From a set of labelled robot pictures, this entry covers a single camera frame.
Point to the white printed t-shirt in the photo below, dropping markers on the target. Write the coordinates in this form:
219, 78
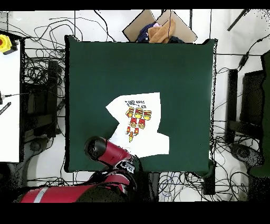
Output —
151, 143

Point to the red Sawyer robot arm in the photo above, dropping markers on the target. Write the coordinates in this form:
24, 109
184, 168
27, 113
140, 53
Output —
114, 154

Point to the dark green table cloth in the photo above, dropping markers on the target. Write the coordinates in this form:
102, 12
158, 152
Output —
168, 63

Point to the blue dotted garment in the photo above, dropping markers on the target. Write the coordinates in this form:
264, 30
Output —
144, 33

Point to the dark blue garment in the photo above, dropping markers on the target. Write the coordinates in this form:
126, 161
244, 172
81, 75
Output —
176, 39

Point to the cardboard box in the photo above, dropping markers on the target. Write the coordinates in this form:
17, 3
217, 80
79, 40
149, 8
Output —
135, 27

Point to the orange towel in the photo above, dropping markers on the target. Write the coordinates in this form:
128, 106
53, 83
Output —
162, 31

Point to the black box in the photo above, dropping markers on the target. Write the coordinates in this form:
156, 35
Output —
209, 186

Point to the white table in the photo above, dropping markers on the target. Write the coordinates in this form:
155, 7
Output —
9, 131

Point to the black ribbed strip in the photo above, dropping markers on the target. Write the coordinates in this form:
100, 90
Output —
5, 108

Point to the black rod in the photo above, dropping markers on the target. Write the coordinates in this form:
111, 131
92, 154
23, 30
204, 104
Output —
237, 20

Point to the yellow emergency stop button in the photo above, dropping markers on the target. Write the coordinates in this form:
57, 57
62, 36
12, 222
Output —
5, 44

